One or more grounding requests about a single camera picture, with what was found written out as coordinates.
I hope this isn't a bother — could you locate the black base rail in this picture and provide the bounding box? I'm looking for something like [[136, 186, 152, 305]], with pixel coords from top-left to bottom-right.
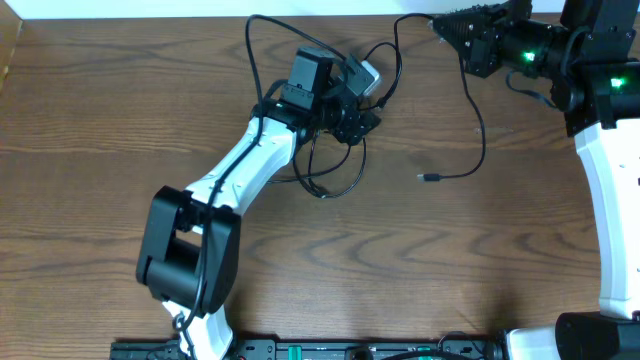
[[107, 331, 509, 360]]

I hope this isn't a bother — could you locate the black usb cable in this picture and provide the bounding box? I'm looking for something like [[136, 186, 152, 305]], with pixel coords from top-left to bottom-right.
[[357, 12, 487, 183]]

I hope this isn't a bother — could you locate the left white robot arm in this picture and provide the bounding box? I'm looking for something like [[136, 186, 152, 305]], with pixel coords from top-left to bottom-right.
[[136, 47, 381, 359]]

